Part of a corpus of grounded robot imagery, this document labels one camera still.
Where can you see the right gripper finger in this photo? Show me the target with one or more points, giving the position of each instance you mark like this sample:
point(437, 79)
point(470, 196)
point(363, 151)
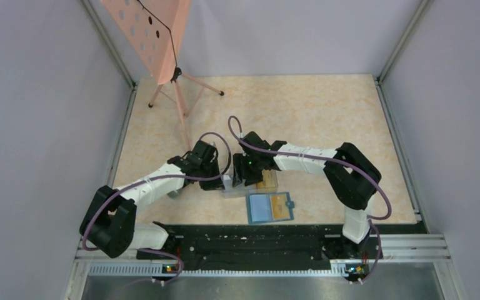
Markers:
point(252, 175)
point(237, 174)

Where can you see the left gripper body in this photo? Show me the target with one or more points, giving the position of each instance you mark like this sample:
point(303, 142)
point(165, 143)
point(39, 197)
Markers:
point(212, 167)

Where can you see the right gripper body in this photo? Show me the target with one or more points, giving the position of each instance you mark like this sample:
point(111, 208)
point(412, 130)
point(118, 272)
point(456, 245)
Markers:
point(253, 160)

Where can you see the gold credit card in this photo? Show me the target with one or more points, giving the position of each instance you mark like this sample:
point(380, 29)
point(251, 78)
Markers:
point(279, 207)
point(269, 183)

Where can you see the clear plastic card box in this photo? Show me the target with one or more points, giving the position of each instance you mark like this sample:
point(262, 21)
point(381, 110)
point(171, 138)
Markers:
point(236, 192)

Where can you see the blue leather card holder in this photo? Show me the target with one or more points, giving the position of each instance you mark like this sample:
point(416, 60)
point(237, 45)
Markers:
point(259, 209)

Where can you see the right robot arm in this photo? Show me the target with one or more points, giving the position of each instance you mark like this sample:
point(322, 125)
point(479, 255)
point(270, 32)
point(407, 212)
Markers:
point(352, 176)

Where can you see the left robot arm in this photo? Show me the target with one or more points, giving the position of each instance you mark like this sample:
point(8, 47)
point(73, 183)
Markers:
point(110, 222)

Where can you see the purple glitter microphone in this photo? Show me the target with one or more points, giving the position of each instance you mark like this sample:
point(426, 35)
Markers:
point(174, 194)

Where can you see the pink music stand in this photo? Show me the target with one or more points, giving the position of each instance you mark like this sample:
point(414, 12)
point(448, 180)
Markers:
point(155, 30)

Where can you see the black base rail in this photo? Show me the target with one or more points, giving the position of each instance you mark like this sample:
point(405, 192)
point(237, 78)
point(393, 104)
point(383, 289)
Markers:
point(264, 247)

